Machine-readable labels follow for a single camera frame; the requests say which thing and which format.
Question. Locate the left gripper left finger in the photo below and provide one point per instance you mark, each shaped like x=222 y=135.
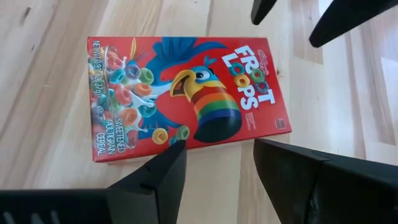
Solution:
x=155 y=193

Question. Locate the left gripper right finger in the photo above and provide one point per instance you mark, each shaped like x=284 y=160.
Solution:
x=295 y=186

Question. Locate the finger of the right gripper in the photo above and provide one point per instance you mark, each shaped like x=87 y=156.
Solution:
x=348 y=18
x=261 y=9

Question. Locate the red Froot Loops cereal box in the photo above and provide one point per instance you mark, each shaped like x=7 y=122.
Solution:
x=186 y=93

